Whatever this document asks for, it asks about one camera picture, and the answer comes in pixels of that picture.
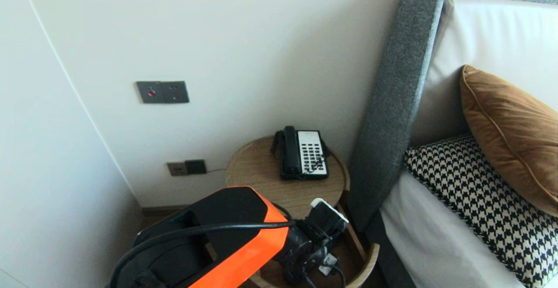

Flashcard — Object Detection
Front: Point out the black white desk telephone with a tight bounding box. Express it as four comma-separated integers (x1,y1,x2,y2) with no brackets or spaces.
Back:
279,127,330,180

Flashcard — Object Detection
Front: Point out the black telephone handset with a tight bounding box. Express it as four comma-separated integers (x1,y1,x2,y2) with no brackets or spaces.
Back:
281,125,304,176

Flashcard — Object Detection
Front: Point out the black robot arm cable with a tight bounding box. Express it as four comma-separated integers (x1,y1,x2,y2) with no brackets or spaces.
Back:
109,220,298,288

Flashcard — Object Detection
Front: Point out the black curly telephone cord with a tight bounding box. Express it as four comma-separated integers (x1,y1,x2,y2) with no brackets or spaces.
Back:
270,130,330,176

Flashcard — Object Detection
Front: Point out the black plug adapter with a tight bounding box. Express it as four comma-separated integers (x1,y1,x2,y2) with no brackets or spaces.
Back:
185,159,207,175

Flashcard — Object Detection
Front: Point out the grey wall socket plate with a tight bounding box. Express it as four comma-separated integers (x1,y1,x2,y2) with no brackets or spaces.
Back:
161,81,190,104

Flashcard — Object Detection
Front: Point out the grey upholstered headboard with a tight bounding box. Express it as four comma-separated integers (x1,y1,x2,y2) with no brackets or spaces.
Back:
347,0,558,234

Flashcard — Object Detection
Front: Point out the white bed sheet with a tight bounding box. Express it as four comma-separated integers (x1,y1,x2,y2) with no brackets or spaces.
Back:
378,169,515,288

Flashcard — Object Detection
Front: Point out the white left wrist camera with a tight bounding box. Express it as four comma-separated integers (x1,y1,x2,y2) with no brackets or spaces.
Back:
318,254,337,276

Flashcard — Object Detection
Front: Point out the brown velvet cushion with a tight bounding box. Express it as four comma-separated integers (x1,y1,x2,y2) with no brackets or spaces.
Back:
459,64,558,217

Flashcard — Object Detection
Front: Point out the black white houndstooth pillow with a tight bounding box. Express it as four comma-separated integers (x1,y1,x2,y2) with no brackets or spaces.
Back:
403,133,558,288

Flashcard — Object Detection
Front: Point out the grey wall plate red button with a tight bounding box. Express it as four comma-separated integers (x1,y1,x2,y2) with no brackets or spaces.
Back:
136,81,163,104

